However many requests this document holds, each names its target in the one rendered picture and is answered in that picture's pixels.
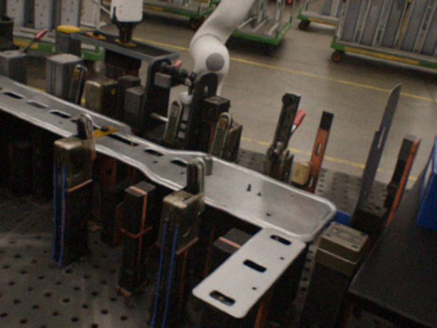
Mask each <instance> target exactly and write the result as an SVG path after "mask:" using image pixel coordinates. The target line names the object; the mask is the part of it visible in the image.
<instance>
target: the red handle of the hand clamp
mask: <svg viewBox="0 0 437 328"><path fill-rule="evenodd" d="M305 116H306V113H305V112H304V111H303V110H300V111H299V112H298V113H297V115H296V117H295V121H294V124H293V129H292V132H291V136H292V135H293V133H294V132H295V130H296V129H297V128H298V127H299V125H300V123H301V122H302V120H303V119H304V117H305ZM291 136H290V138H291ZM290 138H289V139H290ZM282 144H283V143H279V144H278V146H277V147H276V148H275V149H274V153H275V154H276V155H278V156H279V155H280V151H281V149H282Z"/></svg>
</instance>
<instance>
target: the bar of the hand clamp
mask: <svg viewBox="0 0 437 328"><path fill-rule="evenodd" d="M300 99H301V95H299V94H295V93H292V92H286V93H285V94H284V95H283V96H282V103H283V104H282V109H281V111H280V116H279V119H278V123H277V127H276V131H275V134H274V138H273V141H272V145H271V150H270V153H269V157H274V155H275V153H274V149H275V148H276V147H277V144H278V142H279V143H283V144H282V149H281V151H280V155H279V158H278V160H279V161H281V160H282V154H283V152H284V150H285V149H287V146H288V143H289V138H290V136H291V132H292V129H293V124H294V121H295V117H296V115H297V110H298V106H299V103H300Z"/></svg>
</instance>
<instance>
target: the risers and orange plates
mask: <svg viewBox="0 0 437 328"><path fill-rule="evenodd" d="M3 126H4V130H3V144H4V165H5V175H4V176H3V185H4V186H5V187H7V188H9V189H10V191H11V192H13V193H15V194H17V195H19V196H21V197H24V196H26V195H29V194H31V193H32V135H30V123H29V122H26V121H24V120H22V119H20V118H17V117H15V116H12V115H10V114H8V113H3ZM130 186H133V180H132V178H130V177H128V178H126V179H124V180H122V181H120V182H117V183H115V184H113V185H111V186H109V187H107V188H106V192H105V201H104V205H103V226H102V231H101V241H102V242H104V243H106V244H107V245H110V246H111V247H116V246H118V245H119V244H121V243H123V242H124V233H125V232H122V231H121V228H122V221H123V213H124V197H125V190H126V189H127V188H129V187H130Z"/></svg>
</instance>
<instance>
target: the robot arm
mask: <svg viewBox="0 0 437 328"><path fill-rule="evenodd" d="M254 1H255V0H222V1H221V2H220V4H219V6H218V7H217V9H216V10H215V11H214V13H212V15H211V16H210V17H209V18H208V19H207V21H206V22H205V23H204V24H203V25H202V26H201V28H199V30H198V31H197V32H196V34H195V35H194V37H193V38H192V40H191V43H190V47H189V50H190V54H191V57H192V59H193V61H194V73H196V75H197V76H198V75H199V74H201V73H203V72H207V71H210V72H215V73H216V75H217V77H218V87H217V96H220V90H221V87H222V85H223V83H224V81H225V79H226V76H227V74H228V70H229V65H230V58H229V54H228V50H227V49H226V47H225V46H224V45H225V43H226V41H227V39H228V38H229V36H230V35H231V34H232V33H233V32H234V30H235V29H236V28H237V27H238V26H239V25H240V23H241V22H242V21H243V20H244V18H245V16H246V15H247V14H248V12H249V10H250V9H251V7H252V5H253V4H254ZM116 20H118V21H116ZM126 21H127V29H126V31H125V26H126ZM111 23H112V24H114V25H116V26H117V28H118V29H119V37H118V38H119V41H120V42H122V43H125V42H126V40H128V41H129V43H131V41H132V36H133V31H134V30H135V27H136V26H137V25H139V24H141V23H142V0H112V4H111Z"/></svg>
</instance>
